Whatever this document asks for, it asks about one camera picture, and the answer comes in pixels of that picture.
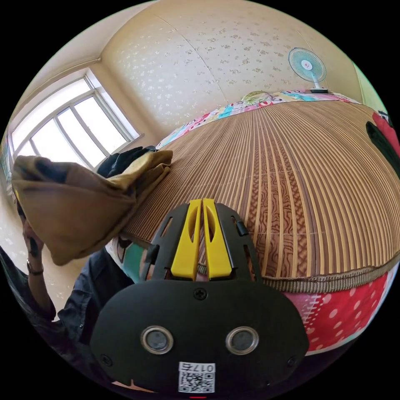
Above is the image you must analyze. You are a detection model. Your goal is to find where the light blue standing fan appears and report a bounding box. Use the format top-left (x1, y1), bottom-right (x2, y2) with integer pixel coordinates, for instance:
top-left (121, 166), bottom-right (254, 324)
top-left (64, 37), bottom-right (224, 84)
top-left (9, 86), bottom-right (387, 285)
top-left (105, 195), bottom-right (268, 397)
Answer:
top-left (287, 47), bottom-right (331, 95)

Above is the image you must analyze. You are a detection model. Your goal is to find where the person's left forearm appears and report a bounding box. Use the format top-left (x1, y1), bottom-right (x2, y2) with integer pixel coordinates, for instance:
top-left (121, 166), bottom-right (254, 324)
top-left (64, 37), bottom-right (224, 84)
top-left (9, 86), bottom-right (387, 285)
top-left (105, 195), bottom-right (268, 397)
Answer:
top-left (26, 261), bottom-right (54, 308)

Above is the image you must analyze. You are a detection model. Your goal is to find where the black garment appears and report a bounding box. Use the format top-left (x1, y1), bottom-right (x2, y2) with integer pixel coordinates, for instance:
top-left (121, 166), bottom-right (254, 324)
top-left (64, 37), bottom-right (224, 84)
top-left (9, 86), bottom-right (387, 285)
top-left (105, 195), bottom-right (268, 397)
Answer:
top-left (97, 145), bottom-right (158, 179)

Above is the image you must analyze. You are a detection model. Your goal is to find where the person's body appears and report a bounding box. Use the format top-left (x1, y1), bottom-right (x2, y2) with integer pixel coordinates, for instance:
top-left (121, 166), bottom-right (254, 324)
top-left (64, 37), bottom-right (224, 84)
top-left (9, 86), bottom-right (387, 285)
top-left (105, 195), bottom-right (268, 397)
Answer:
top-left (0, 243), bottom-right (158, 395)

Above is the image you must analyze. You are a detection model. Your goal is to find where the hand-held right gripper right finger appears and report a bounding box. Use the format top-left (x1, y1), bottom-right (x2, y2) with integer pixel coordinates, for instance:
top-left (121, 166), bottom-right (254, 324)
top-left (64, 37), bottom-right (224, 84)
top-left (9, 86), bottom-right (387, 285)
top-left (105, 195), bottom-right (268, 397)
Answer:
top-left (202, 198), bottom-right (233, 280)

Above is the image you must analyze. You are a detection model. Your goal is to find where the pile of clothes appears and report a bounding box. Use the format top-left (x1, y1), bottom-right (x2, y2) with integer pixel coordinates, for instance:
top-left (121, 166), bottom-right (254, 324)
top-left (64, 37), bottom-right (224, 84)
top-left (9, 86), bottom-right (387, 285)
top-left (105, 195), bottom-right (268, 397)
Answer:
top-left (365, 110), bottom-right (396, 185)

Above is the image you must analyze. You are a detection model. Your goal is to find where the person's left hand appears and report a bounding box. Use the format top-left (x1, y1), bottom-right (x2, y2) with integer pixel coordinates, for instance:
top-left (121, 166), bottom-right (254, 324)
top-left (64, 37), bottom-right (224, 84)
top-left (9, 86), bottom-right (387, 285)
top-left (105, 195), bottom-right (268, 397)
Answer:
top-left (22, 215), bottom-right (45, 266)

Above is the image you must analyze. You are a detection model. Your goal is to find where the yellow long sleeve shirt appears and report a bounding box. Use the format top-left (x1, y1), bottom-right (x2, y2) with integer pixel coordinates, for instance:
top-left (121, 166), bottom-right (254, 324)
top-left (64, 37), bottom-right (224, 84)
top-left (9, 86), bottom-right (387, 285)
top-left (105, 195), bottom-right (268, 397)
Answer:
top-left (11, 150), bottom-right (174, 267)

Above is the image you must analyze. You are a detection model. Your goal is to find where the bed with woven mat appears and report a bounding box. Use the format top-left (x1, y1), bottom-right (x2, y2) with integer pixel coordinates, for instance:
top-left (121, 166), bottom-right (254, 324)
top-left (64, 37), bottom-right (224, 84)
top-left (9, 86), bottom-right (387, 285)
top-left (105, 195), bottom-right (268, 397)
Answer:
top-left (106, 89), bottom-right (395, 358)

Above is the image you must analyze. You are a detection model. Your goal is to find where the window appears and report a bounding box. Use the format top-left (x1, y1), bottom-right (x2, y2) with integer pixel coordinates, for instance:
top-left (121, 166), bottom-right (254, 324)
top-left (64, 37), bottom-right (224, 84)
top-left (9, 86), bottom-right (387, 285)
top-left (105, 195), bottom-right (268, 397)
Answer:
top-left (8, 72), bottom-right (142, 171)

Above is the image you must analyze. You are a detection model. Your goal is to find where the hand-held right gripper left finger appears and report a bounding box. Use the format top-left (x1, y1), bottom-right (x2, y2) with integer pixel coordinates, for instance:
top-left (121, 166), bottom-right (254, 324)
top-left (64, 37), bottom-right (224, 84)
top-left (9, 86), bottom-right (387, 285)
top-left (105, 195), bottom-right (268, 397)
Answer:
top-left (170, 199), bottom-right (203, 279)

